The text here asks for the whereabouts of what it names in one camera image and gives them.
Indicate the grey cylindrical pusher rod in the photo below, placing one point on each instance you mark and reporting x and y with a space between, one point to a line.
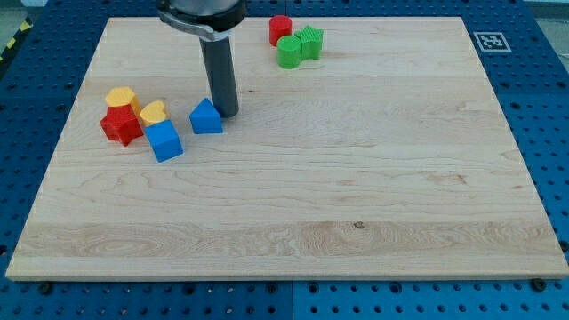
221 77

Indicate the blue triangle block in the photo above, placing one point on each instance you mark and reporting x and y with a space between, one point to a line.
205 118

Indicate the red cylinder block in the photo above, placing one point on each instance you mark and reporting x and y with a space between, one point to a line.
279 26

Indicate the green cylinder block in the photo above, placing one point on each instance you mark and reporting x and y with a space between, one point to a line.
288 52

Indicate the yellow heart block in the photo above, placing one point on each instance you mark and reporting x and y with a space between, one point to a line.
154 113

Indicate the green star block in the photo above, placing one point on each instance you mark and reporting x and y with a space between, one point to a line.
311 42

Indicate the blue cube block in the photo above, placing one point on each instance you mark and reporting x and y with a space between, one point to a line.
164 140

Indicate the yellow hexagon block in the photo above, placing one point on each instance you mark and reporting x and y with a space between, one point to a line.
122 96

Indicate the red star block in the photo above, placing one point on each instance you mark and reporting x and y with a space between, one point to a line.
121 124

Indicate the wooden board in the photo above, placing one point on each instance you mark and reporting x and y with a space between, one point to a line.
389 158

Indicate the fiducial marker tag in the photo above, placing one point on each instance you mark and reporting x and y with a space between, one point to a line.
492 42

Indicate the black board stop bolt left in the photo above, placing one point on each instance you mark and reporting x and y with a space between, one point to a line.
45 288

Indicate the black board stop bolt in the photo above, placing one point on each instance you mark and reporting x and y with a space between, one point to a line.
538 285
45 288

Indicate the black board stop bolt right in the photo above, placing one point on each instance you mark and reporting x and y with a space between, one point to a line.
538 285

